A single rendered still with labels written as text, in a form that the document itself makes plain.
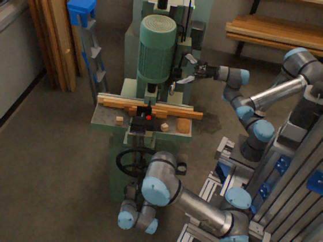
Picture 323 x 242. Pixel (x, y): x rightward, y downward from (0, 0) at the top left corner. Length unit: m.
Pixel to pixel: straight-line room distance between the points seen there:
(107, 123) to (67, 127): 1.25
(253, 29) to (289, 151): 2.31
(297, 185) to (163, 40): 0.90
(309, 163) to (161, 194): 0.62
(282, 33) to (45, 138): 2.66
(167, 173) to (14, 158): 1.90
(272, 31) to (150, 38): 2.31
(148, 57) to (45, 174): 1.55
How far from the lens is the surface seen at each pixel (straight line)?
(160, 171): 1.22
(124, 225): 1.55
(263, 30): 3.62
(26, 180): 2.77
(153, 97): 1.77
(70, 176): 2.72
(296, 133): 1.43
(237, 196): 1.48
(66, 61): 3.18
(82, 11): 2.39
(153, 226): 1.58
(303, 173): 1.46
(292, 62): 1.76
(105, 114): 1.88
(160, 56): 1.55
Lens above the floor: 2.26
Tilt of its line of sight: 46 degrees down
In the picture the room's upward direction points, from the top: 9 degrees clockwise
